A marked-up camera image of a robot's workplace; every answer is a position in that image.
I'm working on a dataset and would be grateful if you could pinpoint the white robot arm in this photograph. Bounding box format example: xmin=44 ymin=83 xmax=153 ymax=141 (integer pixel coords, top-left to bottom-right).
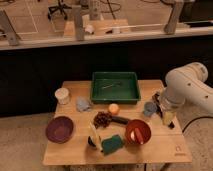
xmin=159 ymin=62 xmax=213 ymax=126

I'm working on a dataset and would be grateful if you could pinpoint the red bowl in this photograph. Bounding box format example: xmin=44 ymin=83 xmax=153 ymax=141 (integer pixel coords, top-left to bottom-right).
xmin=125 ymin=119 xmax=151 ymax=145

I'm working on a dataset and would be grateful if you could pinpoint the carrot in red bowl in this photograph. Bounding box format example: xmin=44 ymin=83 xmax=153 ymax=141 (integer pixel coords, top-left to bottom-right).
xmin=135 ymin=128 xmax=144 ymax=144

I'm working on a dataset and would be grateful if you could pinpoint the yellow banana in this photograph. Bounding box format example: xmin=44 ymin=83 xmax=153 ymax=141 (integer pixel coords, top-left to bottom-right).
xmin=89 ymin=123 xmax=102 ymax=150

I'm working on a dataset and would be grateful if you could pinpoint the purple bowl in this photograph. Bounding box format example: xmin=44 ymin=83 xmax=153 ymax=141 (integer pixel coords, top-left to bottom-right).
xmin=45 ymin=116 xmax=74 ymax=144

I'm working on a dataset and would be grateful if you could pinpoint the blue-grey mug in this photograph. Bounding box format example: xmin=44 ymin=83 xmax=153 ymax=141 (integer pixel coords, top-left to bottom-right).
xmin=143 ymin=102 xmax=157 ymax=117

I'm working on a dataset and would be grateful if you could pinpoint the dark green cucumber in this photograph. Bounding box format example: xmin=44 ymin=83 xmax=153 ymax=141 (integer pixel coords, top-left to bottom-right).
xmin=112 ymin=116 xmax=130 ymax=125

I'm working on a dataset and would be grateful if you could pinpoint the orange fruit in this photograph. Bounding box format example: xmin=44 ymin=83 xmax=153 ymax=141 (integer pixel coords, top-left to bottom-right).
xmin=108 ymin=103 xmax=120 ymax=115

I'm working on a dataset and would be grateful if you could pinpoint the green sponge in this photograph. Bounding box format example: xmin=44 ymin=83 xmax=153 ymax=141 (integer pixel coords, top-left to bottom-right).
xmin=101 ymin=135 xmax=124 ymax=155

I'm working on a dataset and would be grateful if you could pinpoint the bunch of dark grapes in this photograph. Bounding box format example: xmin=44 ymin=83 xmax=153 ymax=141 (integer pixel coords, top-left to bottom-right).
xmin=93 ymin=112 xmax=112 ymax=128

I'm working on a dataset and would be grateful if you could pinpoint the green plastic tray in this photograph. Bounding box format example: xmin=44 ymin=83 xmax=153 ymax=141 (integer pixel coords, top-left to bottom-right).
xmin=90 ymin=72 xmax=141 ymax=104

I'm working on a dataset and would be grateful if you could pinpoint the wooden table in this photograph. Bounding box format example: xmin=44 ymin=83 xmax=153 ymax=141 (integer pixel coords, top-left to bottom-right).
xmin=42 ymin=79 xmax=193 ymax=166

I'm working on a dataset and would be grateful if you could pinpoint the crumpled grey cloth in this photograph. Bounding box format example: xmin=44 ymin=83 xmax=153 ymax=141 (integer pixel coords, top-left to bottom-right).
xmin=76 ymin=97 xmax=92 ymax=112

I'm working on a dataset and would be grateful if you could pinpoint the white cup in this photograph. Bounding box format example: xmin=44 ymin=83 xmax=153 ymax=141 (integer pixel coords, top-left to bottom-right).
xmin=55 ymin=88 xmax=70 ymax=105

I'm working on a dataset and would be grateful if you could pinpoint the black office chair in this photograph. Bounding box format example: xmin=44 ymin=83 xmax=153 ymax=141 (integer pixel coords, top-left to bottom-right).
xmin=47 ymin=0 xmax=70 ymax=20

